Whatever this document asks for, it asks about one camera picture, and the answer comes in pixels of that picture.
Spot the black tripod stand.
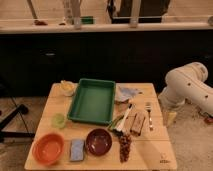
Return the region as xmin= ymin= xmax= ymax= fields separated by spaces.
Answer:
xmin=0 ymin=78 xmax=36 ymax=140

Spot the blue sponge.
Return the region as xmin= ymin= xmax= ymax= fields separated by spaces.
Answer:
xmin=70 ymin=139 xmax=84 ymax=162

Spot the green vegetable toy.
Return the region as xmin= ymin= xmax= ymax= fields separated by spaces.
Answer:
xmin=108 ymin=115 xmax=124 ymax=131

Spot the green plastic tray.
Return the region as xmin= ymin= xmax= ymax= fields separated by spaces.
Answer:
xmin=67 ymin=78 xmax=116 ymax=125

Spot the orange bowl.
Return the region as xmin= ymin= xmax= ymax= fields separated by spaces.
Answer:
xmin=32 ymin=133 xmax=64 ymax=166

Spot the wooden folding table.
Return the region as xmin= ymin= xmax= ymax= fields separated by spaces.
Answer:
xmin=24 ymin=83 xmax=177 ymax=171

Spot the white blue cloth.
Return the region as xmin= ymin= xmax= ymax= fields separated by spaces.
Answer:
xmin=115 ymin=86 xmax=140 ymax=102

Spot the silver fork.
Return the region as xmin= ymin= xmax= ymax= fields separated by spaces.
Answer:
xmin=145 ymin=102 xmax=154 ymax=131

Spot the brown wooden block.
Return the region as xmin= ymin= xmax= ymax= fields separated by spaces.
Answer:
xmin=130 ymin=113 xmax=145 ymax=136

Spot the small green cup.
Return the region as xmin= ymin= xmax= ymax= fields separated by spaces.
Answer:
xmin=51 ymin=113 xmax=66 ymax=129

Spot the white handled brush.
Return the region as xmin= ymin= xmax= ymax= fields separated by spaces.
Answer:
xmin=116 ymin=104 xmax=132 ymax=132

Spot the purple bowl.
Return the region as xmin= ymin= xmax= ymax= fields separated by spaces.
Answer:
xmin=85 ymin=129 xmax=112 ymax=156

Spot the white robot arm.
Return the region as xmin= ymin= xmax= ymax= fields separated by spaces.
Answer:
xmin=158 ymin=62 xmax=213 ymax=117

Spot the brown grape bunch toy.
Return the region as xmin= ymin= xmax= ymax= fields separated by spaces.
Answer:
xmin=119 ymin=134 xmax=132 ymax=163

